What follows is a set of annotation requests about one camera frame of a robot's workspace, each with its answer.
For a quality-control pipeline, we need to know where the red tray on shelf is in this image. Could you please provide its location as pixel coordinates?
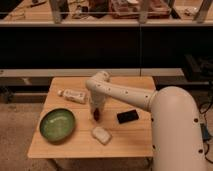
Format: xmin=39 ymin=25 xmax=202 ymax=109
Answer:
xmin=109 ymin=0 xmax=171 ymax=19

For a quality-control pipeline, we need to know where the black rectangular sponge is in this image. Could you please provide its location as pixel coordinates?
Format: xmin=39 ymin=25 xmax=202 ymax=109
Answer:
xmin=117 ymin=110 xmax=139 ymax=124

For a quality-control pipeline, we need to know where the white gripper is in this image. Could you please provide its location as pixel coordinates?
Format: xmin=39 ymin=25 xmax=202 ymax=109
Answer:
xmin=89 ymin=97 xmax=105 ymax=119

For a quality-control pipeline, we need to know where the wooden folding table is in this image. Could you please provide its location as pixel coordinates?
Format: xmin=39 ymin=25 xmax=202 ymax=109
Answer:
xmin=28 ymin=77 xmax=153 ymax=159

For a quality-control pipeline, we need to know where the white plastic bottle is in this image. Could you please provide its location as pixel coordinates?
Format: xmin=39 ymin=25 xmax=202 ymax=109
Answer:
xmin=57 ymin=89 xmax=87 ymax=104

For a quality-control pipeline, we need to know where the black foot pedal box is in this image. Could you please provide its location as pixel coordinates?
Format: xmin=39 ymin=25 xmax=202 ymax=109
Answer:
xmin=201 ymin=123 xmax=212 ymax=141

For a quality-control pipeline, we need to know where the black floor cable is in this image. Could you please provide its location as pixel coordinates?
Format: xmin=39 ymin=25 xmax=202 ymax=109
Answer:
xmin=199 ymin=99 xmax=213 ymax=164

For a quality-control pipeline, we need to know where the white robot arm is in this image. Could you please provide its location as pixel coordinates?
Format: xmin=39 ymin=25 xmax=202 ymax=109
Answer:
xmin=86 ymin=71 xmax=207 ymax=171

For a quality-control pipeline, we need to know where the green bowl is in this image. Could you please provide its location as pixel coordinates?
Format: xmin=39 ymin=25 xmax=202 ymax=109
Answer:
xmin=39 ymin=108 xmax=76 ymax=142

